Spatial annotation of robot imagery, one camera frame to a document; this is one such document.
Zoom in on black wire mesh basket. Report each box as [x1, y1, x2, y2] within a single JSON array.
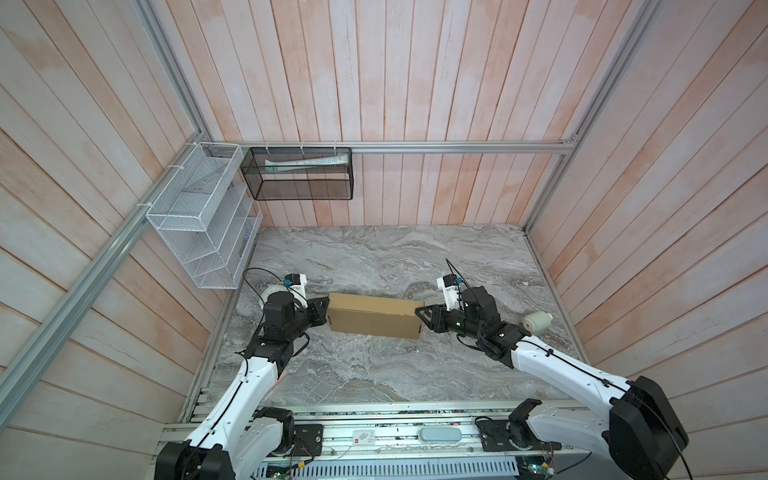
[[240, 146, 355, 201]]

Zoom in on small white label box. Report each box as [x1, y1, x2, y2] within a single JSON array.
[[352, 429, 376, 446]]

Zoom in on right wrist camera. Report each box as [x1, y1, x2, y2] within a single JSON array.
[[436, 274, 462, 311]]

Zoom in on paper sheet in black basket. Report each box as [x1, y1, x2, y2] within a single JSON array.
[[263, 154, 350, 174]]

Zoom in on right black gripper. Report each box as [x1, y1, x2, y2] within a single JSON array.
[[414, 302, 481, 341]]

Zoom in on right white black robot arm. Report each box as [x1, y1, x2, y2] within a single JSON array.
[[415, 279, 689, 479]]

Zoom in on aluminium mounting rail frame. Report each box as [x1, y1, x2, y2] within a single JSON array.
[[149, 400, 652, 480]]

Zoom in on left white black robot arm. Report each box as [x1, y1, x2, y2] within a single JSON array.
[[154, 290, 330, 479]]

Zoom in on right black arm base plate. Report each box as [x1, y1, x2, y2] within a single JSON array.
[[474, 416, 562, 452]]

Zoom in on brown cardboard box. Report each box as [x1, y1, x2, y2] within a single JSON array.
[[327, 293, 425, 339]]

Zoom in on grey oval device on rail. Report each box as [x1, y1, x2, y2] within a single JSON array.
[[418, 426, 463, 443]]

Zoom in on white wire mesh shelf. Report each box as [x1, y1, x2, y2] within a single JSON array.
[[147, 142, 263, 290]]

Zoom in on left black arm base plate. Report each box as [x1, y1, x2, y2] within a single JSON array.
[[269, 424, 324, 457]]

